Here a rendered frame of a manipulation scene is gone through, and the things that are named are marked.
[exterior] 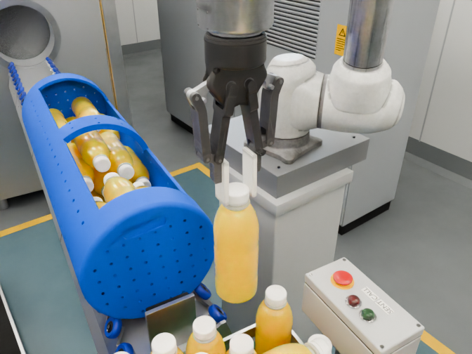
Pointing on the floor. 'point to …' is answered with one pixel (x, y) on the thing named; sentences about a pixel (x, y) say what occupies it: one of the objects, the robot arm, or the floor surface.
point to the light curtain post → (115, 57)
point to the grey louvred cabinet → (399, 55)
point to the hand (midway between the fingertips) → (236, 177)
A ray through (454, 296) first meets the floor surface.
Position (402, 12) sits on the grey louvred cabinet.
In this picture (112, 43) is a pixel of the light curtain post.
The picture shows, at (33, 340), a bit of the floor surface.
